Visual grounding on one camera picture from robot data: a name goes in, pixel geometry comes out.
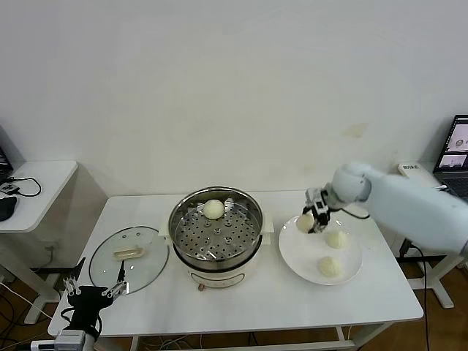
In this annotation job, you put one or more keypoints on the white rectangular table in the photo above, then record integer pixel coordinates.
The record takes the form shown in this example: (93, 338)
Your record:
(256, 314)

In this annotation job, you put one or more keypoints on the perforated steel steamer basket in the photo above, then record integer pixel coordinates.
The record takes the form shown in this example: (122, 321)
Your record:
(254, 228)

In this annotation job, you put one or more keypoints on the label sticker with black print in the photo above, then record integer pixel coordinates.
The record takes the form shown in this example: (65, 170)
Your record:
(410, 168)

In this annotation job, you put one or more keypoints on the open black laptop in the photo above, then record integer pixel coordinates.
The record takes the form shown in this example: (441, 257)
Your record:
(4, 161)

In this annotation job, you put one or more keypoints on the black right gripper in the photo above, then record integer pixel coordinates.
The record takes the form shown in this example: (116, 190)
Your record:
(322, 214)

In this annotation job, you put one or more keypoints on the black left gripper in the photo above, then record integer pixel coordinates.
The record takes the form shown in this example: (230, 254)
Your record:
(87, 301)

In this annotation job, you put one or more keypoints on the black floor bar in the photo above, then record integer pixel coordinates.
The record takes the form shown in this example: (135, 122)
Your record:
(420, 259)

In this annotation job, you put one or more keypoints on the open grey laptop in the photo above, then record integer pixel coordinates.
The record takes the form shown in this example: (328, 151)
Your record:
(453, 161)

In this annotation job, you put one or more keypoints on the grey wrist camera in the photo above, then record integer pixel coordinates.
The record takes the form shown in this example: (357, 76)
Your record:
(69, 340)
(316, 199)

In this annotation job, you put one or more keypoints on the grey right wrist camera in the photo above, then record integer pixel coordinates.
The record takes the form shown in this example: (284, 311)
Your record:
(316, 199)

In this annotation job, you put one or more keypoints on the round glass pot lid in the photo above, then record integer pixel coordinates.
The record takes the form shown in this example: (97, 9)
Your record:
(146, 263)

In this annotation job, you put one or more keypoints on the white side table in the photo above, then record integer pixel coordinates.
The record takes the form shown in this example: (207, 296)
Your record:
(44, 190)
(424, 179)

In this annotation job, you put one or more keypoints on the white wall socket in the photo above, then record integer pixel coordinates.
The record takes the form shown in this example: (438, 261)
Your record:
(51, 246)

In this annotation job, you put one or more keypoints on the white steamed baozi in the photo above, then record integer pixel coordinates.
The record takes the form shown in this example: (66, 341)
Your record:
(213, 209)
(304, 223)
(336, 239)
(330, 266)

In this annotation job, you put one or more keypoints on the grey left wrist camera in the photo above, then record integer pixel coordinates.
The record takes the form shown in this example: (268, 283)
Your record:
(69, 340)

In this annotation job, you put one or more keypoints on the cream electric cooker base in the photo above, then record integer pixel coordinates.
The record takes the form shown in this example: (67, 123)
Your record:
(219, 279)

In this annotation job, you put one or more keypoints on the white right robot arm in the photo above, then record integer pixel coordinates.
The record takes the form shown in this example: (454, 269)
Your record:
(402, 208)

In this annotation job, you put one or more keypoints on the black computer mouse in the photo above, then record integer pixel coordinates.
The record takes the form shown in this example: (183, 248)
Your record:
(6, 208)

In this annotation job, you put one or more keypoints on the round white plate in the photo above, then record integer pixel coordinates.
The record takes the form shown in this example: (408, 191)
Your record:
(300, 270)

